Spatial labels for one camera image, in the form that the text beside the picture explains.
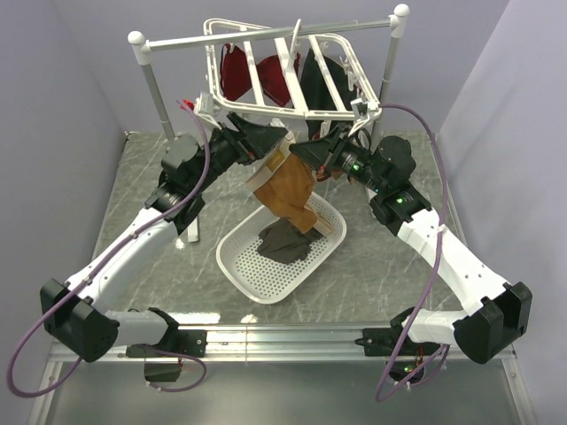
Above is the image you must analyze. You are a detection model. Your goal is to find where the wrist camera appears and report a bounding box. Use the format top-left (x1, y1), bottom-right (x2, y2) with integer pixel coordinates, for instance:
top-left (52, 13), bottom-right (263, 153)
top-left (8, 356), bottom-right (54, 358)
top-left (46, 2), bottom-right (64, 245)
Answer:
top-left (177, 92), bottom-right (221, 130)
top-left (349, 98), bottom-right (382, 135)

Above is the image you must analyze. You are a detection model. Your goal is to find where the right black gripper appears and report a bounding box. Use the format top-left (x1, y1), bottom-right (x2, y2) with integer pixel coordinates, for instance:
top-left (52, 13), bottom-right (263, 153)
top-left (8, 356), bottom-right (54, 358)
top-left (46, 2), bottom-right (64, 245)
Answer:
top-left (291, 123), bottom-right (388, 194)

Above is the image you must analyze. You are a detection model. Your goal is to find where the red bra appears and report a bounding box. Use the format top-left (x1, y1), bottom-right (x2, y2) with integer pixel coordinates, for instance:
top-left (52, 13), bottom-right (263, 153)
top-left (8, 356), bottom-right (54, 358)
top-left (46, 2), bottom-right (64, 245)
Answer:
top-left (219, 42), bottom-right (293, 107)

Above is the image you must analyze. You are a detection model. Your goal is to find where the orange-brown underwear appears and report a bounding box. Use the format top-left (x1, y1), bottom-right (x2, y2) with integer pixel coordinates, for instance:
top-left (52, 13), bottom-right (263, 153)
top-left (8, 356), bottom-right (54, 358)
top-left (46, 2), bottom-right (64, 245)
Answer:
top-left (245, 132), bottom-right (333, 236)

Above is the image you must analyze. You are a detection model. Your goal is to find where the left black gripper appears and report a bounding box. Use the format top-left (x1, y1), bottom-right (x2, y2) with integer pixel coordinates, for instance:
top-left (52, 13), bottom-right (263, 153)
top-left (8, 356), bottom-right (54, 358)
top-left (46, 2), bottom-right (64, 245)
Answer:
top-left (191, 112), bottom-right (288, 195)

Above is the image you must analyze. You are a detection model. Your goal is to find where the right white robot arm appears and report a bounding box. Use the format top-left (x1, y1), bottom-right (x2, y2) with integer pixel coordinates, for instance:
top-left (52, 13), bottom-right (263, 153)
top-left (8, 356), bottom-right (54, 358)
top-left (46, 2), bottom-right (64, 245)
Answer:
top-left (291, 129), bottom-right (532, 364)

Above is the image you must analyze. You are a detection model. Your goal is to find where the silver drying rack stand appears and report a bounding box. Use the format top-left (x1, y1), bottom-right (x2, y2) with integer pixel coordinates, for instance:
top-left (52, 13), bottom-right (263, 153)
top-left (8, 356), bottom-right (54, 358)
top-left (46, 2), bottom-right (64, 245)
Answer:
top-left (126, 4), bottom-right (409, 241)

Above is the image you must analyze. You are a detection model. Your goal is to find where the white perforated laundry basket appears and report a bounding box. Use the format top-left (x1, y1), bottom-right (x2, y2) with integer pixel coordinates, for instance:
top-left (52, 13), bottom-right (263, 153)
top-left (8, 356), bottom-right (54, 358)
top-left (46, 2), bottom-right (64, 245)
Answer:
top-left (216, 193), bottom-right (347, 305)

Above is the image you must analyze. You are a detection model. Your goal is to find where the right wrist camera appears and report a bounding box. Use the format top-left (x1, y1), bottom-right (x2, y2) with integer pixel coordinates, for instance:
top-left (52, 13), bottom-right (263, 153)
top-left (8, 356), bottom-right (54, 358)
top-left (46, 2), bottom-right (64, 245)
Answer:
top-left (349, 98), bottom-right (382, 135)

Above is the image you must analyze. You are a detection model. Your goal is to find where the grey beige-banded underwear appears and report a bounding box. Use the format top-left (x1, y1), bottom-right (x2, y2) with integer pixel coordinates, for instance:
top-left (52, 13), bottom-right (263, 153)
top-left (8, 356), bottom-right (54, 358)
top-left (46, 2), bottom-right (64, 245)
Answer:
top-left (257, 219), bottom-right (323, 265)

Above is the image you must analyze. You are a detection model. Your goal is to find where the white clip hanger frame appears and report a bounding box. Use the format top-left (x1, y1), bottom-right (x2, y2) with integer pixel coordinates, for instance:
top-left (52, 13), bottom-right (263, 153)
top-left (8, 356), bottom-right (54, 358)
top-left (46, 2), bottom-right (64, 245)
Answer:
top-left (204, 19), bottom-right (385, 123)

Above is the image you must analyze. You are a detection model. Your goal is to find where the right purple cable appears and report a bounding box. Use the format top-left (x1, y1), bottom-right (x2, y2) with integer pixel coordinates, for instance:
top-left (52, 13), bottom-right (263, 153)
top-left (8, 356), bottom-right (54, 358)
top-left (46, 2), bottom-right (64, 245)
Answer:
top-left (374, 104), bottom-right (447, 403)

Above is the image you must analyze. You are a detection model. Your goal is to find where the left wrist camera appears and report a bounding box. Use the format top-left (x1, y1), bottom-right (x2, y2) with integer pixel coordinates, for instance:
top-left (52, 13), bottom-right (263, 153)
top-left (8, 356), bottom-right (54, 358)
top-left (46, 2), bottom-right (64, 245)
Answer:
top-left (177, 92), bottom-right (221, 130)

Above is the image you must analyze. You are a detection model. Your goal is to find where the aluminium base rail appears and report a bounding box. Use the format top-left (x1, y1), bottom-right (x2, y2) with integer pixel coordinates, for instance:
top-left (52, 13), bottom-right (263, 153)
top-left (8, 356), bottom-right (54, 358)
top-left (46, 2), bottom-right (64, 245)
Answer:
top-left (48, 322), bottom-right (519, 364)

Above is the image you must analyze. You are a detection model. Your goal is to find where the black garment on hanger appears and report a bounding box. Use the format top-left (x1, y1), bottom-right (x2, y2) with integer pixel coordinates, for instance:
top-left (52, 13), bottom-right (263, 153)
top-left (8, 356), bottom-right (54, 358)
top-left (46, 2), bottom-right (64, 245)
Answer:
top-left (299, 46), bottom-right (371, 141)

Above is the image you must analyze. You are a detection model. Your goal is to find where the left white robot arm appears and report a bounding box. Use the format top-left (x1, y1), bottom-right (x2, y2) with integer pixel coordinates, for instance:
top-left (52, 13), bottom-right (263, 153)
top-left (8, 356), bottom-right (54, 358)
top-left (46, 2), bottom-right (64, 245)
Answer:
top-left (40, 112), bottom-right (288, 362)

